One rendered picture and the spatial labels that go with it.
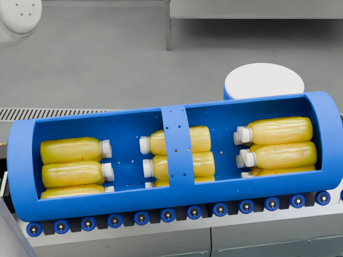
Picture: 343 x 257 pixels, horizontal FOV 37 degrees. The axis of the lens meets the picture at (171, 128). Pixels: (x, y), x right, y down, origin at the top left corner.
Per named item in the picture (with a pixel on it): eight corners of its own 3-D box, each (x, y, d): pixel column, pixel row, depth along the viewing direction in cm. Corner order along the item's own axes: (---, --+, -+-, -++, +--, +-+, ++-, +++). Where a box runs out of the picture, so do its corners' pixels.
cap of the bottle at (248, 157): (252, 169, 141) (246, 170, 141) (249, 157, 143) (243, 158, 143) (254, 161, 138) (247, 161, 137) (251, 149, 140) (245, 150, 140)
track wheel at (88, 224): (95, 214, 141) (95, 213, 143) (78, 216, 141) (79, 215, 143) (96, 231, 142) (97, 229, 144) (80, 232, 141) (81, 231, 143)
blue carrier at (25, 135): (334, 209, 146) (356, 139, 126) (27, 243, 141) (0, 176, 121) (304, 139, 166) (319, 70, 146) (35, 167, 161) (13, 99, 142)
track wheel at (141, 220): (148, 209, 142) (148, 208, 144) (132, 210, 142) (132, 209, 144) (150, 225, 142) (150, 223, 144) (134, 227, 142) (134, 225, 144)
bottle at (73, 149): (40, 136, 144) (102, 130, 145) (45, 150, 149) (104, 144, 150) (39, 156, 140) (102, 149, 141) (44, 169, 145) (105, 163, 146)
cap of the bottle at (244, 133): (250, 136, 138) (243, 137, 138) (248, 145, 142) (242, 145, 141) (247, 125, 141) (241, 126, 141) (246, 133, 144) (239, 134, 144)
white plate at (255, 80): (210, 76, 185) (210, 78, 185) (254, 116, 165) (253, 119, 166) (272, 55, 194) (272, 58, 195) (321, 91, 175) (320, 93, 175)
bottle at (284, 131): (315, 131, 137) (251, 137, 136) (310, 145, 143) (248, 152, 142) (308, 111, 141) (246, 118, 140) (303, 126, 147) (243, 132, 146)
